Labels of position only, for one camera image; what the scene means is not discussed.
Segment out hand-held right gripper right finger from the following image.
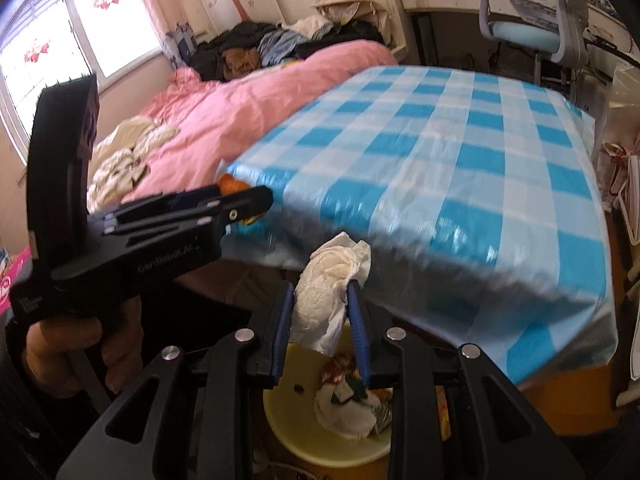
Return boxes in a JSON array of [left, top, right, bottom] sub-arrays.
[[347, 280, 586, 480]]

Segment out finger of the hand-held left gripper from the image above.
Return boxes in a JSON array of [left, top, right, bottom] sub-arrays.
[[102, 186, 275, 241], [117, 185, 251, 217]]

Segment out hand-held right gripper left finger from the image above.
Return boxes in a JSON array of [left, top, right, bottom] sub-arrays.
[[55, 280, 296, 480]]

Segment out red white snack wrapper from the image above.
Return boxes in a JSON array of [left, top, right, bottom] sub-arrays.
[[322, 354, 362, 386]]

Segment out white paper towel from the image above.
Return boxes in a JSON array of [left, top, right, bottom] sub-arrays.
[[290, 231, 373, 356]]

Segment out stained tissue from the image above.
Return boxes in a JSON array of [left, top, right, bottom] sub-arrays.
[[314, 382, 383, 441]]

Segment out yellow plastic bin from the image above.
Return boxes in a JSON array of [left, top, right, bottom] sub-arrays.
[[262, 345, 401, 467]]

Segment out person's left hand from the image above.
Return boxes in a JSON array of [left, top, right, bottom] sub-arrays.
[[22, 297, 144, 395]]

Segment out cream padded jacket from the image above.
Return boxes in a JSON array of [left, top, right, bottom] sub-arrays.
[[87, 116, 181, 211]]

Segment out pink duvet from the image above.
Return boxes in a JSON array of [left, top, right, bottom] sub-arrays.
[[87, 42, 401, 211]]

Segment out pink box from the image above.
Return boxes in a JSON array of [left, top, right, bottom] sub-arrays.
[[0, 247, 33, 321]]

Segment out brown garment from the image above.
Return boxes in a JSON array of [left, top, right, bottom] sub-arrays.
[[221, 49, 261, 81]]

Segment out blue castle decoration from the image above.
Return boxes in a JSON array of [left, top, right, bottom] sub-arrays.
[[167, 22, 196, 68]]

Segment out window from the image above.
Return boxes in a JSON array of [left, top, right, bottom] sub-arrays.
[[0, 0, 168, 166]]

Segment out black clothes pile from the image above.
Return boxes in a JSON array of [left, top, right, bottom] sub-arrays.
[[192, 22, 281, 81]]

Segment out blue denim garment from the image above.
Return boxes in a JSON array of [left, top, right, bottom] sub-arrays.
[[257, 30, 306, 66]]

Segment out white cloth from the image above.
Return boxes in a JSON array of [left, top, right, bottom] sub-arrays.
[[280, 14, 333, 41]]

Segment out blue checked tablecloth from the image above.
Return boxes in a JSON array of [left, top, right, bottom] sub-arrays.
[[217, 65, 618, 391]]

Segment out beige bag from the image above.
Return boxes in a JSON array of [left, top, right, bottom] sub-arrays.
[[314, 0, 388, 27]]

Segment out blue grey desk chair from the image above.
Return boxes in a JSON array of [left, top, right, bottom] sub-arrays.
[[467, 0, 593, 86]]

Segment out clear plastic bag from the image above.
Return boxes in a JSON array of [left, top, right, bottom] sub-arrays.
[[600, 65, 640, 136]]

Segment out white desk with shelves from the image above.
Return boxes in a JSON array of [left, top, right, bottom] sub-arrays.
[[390, 0, 640, 61]]

